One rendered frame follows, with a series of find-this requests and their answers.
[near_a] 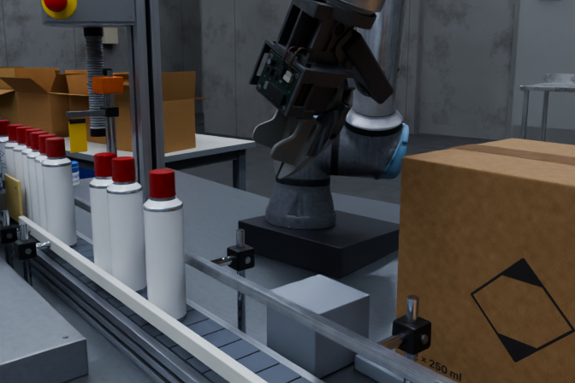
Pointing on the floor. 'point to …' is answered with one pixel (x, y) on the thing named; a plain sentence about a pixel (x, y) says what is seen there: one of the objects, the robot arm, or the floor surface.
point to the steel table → (566, 83)
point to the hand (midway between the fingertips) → (287, 167)
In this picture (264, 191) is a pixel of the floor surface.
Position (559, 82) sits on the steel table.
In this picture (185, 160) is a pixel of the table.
